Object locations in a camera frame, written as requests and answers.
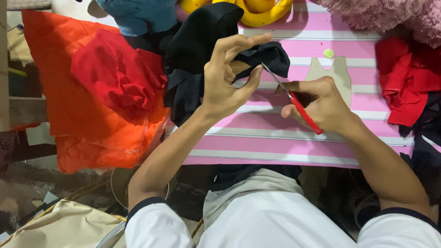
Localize person's white shirt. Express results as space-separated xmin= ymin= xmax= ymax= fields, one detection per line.
xmin=124 ymin=168 xmax=441 ymax=248

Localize grey shoe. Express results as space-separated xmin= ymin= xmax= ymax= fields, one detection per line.
xmin=347 ymin=189 xmax=382 ymax=229

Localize yellow plush toy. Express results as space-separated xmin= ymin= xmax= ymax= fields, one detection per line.
xmin=180 ymin=0 xmax=295 ymax=28

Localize pink fluffy fabric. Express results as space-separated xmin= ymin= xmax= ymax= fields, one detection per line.
xmin=316 ymin=0 xmax=441 ymax=49

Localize beige cardboard template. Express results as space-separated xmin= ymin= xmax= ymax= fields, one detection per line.
xmin=305 ymin=56 xmax=352 ymax=108

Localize pink striped table cover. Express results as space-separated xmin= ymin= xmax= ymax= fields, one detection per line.
xmin=165 ymin=0 xmax=441 ymax=169

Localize orange fabric sheet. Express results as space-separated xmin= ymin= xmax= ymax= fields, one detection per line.
xmin=21 ymin=9 xmax=171 ymax=175

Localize person's right hand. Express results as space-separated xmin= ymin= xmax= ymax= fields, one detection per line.
xmin=275 ymin=76 xmax=356 ymax=135

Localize person's left hand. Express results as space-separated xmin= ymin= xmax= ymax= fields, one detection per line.
xmin=201 ymin=33 xmax=273 ymax=120

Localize dark navy fabric scraps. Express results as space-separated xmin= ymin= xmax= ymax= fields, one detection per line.
xmin=399 ymin=91 xmax=441 ymax=204

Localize red fabric scrap pile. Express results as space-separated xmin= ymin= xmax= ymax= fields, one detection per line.
xmin=374 ymin=37 xmax=441 ymax=127

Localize beige cloth bag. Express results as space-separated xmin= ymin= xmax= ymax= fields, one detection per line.
xmin=0 ymin=199 xmax=127 ymax=248

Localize wooden shelf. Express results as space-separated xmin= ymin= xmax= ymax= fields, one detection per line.
xmin=0 ymin=0 xmax=53 ymax=132

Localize black fabric piece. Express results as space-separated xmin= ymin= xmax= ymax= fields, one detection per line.
xmin=163 ymin=2 xmax=291 ymax=127

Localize red handled scissors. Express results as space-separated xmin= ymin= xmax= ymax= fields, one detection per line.
xmin=261 ymin=62 xmax=324 ymax=135

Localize blue plush fabric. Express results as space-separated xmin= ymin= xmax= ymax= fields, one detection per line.
xmin=95 ymin=0 xmax=178 ymax=37

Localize crumpled red fabric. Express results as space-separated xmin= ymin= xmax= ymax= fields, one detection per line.
xmin=70 ymin=29 xmax=169 ymax=125

